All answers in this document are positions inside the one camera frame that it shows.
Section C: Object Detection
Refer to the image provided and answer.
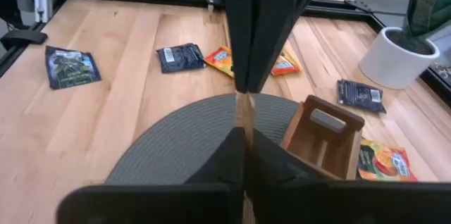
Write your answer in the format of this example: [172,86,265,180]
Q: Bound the wooden tea organizer box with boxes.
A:
[280,94,366,182]

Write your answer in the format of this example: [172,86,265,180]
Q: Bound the round grey woven placemat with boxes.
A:
[104,92,308,186]

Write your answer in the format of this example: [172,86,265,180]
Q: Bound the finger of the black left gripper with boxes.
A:
[220,0,264,94]
[248,0,327,94]

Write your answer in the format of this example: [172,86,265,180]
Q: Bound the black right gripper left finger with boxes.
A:
[56,127,246,224]

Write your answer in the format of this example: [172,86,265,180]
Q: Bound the white plant pot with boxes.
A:
[358,26,441,90]

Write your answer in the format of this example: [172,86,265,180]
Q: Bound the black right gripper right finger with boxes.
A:
[246,128,451,224]

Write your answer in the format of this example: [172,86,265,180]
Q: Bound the dark blue tea packet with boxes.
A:
[156,42,207,74]
[44,45,102,90]
[337,78,388,114]

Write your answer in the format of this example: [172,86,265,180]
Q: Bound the black table clamp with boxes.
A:
[0,29,49,51]

